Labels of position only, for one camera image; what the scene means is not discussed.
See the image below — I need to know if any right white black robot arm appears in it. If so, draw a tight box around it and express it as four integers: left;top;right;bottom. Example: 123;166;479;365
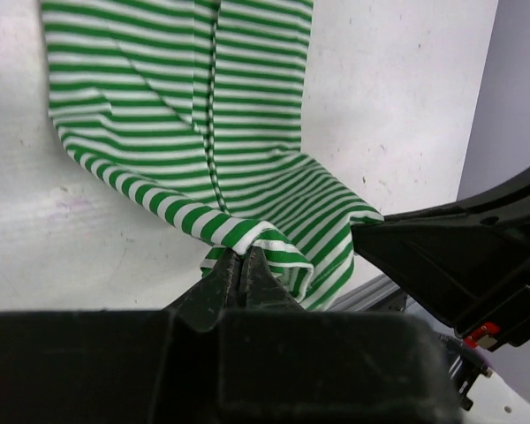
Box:
352;167;530;423

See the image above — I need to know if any aluminium rail frame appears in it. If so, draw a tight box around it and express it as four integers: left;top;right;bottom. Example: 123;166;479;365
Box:
329;274;408;313

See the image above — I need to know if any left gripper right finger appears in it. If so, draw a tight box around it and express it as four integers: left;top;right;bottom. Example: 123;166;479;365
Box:
240;246;303;311

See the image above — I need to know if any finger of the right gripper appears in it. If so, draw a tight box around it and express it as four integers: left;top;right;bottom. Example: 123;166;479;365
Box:
352;167;530;352

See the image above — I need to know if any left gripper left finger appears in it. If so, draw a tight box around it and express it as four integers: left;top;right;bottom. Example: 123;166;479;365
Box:
165;249;242;332

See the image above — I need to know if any green white striped tank top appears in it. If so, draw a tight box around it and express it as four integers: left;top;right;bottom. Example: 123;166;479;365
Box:
42;1;382;310

